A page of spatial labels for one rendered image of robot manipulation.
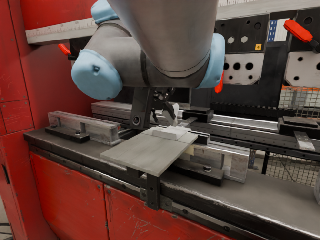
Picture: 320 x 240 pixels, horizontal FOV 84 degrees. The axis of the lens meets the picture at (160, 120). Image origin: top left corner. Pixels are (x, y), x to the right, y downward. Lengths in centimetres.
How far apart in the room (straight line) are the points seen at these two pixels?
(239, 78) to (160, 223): 52
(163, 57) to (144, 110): 27
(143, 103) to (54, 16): 70
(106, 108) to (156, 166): 83
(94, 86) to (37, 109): 98
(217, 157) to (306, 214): 25
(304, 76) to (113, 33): 42
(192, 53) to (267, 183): 56
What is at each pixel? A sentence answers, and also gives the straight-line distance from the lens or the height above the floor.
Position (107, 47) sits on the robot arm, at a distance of 28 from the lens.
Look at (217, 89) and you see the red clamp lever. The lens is 50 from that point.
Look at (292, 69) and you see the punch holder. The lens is 53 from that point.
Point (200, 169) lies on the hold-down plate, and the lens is 61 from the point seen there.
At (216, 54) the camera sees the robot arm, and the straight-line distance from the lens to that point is 25.
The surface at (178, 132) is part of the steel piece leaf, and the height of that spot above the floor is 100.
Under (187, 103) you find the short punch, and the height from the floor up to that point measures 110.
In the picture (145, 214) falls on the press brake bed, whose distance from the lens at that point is 72.
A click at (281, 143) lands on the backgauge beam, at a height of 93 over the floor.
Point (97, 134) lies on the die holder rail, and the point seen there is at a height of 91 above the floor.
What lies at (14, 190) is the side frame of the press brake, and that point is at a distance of 133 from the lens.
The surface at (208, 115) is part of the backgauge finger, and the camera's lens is 81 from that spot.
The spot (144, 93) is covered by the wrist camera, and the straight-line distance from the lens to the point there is 43.
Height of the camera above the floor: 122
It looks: 16 degrees down
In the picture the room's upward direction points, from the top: straight up
